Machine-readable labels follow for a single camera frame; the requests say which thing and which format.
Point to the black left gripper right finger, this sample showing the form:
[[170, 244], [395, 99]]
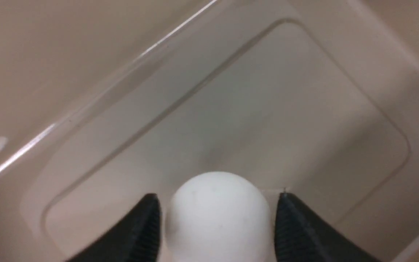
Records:
[[300, 235]]

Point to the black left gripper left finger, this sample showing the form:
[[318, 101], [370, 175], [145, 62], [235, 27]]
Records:
[[135, 238]]

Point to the white ping-pong ball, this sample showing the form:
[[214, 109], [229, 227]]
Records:
[[218, 217]]

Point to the brown plastic bin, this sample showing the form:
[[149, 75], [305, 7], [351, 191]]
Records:
[[103, 101]]

